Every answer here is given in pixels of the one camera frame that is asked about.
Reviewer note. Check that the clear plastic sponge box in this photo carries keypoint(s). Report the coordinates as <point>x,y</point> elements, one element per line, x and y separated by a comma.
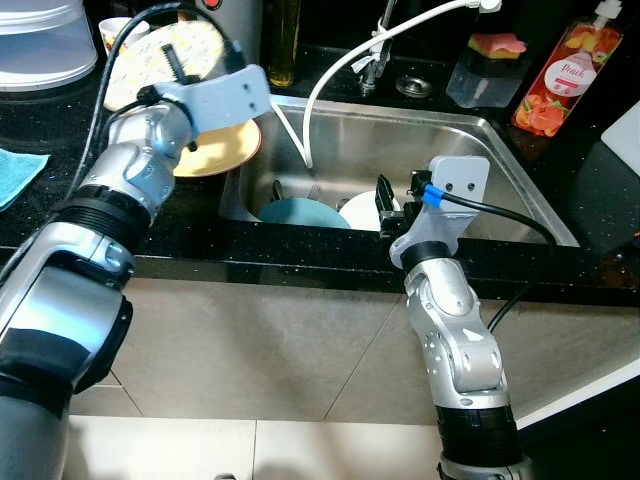
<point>485,82</point>

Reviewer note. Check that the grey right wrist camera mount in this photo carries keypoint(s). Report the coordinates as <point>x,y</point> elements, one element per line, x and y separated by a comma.
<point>450,200</point>

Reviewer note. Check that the pink yellow sponge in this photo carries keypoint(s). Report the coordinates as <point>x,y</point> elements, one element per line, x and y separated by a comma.
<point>497,45</point>

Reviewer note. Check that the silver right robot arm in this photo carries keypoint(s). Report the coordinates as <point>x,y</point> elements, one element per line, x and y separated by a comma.
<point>455,330</point>

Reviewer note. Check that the white cutting board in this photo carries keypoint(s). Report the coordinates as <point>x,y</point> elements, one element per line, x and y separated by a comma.
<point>625,135</point>

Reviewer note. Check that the grey tumbler with red logo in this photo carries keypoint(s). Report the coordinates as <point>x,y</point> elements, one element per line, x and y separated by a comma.
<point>245,25</point>

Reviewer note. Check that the red peach soap bottle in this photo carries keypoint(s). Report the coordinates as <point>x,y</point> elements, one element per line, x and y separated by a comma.
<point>565,80</point>

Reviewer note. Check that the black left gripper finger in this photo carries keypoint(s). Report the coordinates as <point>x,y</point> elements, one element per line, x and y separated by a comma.
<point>178,62</point>

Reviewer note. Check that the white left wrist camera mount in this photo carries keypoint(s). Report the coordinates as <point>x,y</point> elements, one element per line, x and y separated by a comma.
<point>225,100</point>

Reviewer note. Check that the white printed cup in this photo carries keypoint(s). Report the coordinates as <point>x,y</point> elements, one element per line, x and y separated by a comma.
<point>112,32</point>

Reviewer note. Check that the light blue towel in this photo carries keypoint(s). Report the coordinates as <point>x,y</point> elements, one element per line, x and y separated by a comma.
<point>20,172</point>

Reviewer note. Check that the stainless steel sink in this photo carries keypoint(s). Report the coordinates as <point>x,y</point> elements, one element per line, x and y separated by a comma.
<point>420,140</point>

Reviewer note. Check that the white bowl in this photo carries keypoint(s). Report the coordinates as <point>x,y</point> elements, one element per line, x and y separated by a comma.
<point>360,212</point>

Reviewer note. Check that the yellow oil bottle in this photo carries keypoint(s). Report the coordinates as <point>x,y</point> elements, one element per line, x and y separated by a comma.
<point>282,40</point>

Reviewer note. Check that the yellow plate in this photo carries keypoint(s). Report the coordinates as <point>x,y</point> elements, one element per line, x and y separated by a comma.
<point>225,150</point>

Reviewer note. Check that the light blue plate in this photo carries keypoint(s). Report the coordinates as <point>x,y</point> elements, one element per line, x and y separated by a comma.
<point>300,213</point>

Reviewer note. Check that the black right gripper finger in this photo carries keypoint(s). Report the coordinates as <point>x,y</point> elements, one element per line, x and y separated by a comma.
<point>385,193</point>
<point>418,185</point>

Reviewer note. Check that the round steel sink hole cap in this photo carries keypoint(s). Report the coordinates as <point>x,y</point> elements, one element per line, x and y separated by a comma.
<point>413,86</point>

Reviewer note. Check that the dark side cabinet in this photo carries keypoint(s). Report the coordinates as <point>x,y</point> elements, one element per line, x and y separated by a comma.
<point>590,440</point>

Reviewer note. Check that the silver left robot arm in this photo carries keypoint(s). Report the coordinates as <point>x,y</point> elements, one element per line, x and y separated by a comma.
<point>100,220</point>

